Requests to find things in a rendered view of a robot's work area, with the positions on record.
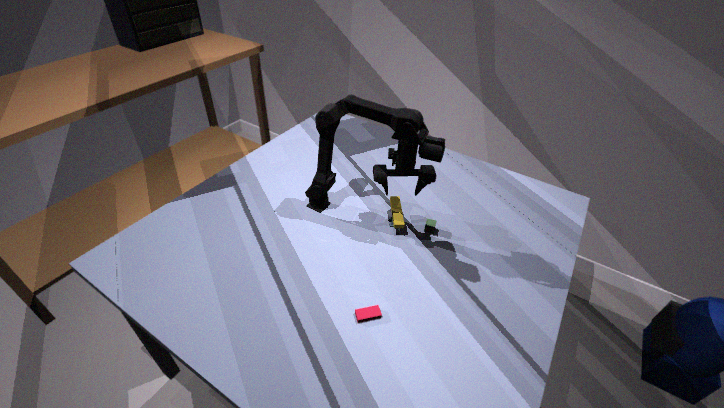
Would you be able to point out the red rectangular bar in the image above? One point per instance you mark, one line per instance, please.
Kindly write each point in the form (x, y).
(368, 314)

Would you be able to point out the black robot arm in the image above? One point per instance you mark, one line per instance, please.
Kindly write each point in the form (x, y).
(405, 122)

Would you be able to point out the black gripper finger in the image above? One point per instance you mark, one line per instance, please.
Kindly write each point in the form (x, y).
(420, 185)
(385, 186)

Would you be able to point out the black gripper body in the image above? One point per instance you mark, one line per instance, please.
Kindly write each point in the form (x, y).
(404, 167)

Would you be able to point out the yellow bar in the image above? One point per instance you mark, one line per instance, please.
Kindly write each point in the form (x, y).
(397, 214)

